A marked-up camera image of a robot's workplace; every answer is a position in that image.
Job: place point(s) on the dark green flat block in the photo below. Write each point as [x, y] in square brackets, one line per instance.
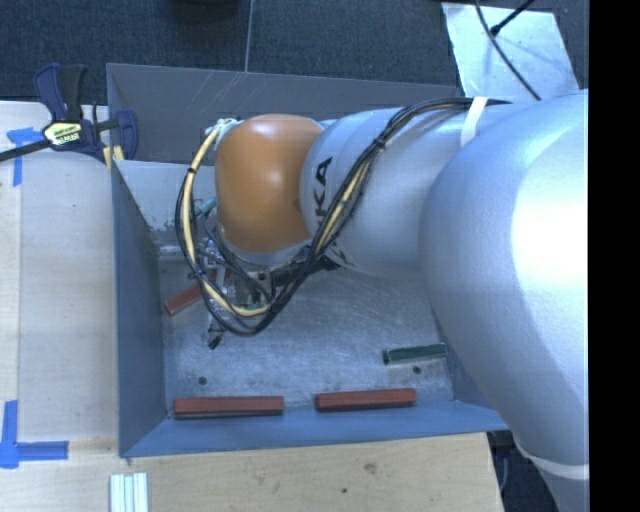
[415, 353]

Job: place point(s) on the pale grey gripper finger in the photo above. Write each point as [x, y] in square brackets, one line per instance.
[214, 334]

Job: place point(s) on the grey metal bin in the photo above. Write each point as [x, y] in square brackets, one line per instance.
[320, 340]

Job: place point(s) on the red-brown flat block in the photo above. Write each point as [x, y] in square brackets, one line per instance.
[365, 399]
[228, 405]
[181, 301]

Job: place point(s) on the pale wood flat board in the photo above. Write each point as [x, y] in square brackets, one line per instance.
[65, 300]

